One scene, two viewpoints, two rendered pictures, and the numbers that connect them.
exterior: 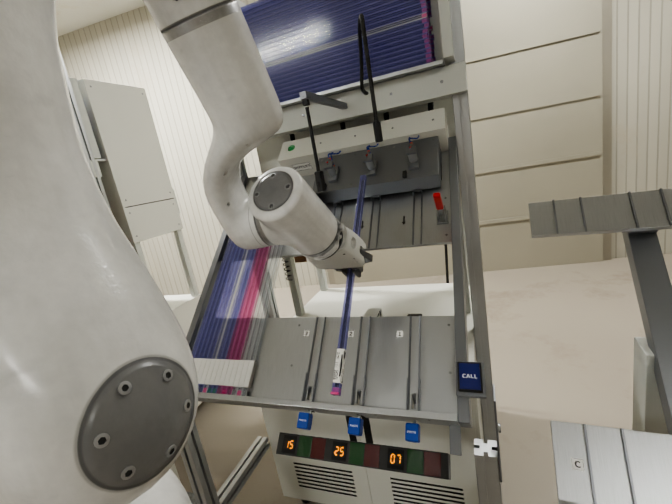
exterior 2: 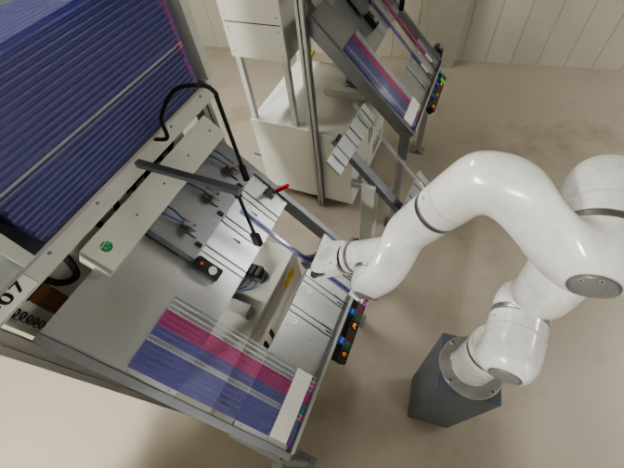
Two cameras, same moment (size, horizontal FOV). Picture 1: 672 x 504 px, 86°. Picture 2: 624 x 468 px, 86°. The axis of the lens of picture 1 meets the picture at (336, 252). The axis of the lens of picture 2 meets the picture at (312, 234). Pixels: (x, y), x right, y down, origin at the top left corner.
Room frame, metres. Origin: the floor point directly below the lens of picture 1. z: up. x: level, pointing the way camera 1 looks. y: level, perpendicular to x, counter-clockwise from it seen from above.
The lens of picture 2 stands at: (0.63, 0.48, 1.85)
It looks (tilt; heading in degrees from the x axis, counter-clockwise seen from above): 55 degrees down; 279
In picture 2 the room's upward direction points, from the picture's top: 10 degrees counter-clockwise
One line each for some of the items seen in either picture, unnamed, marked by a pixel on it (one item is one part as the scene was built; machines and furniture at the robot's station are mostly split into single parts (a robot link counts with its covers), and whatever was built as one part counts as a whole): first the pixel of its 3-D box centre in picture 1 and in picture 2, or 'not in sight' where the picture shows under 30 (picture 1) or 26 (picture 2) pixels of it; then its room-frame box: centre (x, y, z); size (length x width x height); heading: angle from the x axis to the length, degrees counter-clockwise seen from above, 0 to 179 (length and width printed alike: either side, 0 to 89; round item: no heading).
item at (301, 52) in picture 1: (336, 39); (73, 90); (1.12, -0.11, 1.52); 0.51 x 0.13 x 0.27; 67
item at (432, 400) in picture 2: not in sight; (445, 388); (0.24, 0.22, 0.35); 0.18 x 0.18 x 0.70; 74
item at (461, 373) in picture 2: not in sight; (479, 358); (0.24, 0.22, 0.79); 0.19 x 0.19 x 0.18
